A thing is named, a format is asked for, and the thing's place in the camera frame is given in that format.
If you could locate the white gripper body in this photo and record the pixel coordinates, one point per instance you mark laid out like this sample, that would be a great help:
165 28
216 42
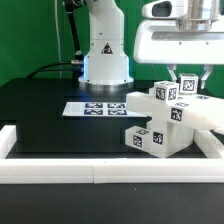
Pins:
162 42

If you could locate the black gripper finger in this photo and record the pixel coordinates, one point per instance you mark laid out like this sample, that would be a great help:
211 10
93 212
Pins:
208 69
172 71

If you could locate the white chair back frame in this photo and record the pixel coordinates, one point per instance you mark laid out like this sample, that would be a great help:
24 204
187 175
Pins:
195 111

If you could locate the white chair seat plate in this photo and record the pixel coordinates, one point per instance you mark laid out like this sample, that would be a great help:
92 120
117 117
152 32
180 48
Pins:
166 138

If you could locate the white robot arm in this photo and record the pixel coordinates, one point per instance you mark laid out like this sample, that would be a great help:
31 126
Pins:
106 63

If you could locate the white marker sheet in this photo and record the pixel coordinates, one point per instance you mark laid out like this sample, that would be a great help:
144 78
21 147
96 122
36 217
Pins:
98 109

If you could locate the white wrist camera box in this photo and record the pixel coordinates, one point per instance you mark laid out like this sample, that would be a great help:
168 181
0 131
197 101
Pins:
165 9

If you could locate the black camera stand pole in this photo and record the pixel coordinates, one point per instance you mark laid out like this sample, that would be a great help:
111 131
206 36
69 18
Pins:
70 6

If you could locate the white U-shaped fence frame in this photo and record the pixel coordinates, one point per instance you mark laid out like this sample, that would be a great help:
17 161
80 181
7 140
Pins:
97 171

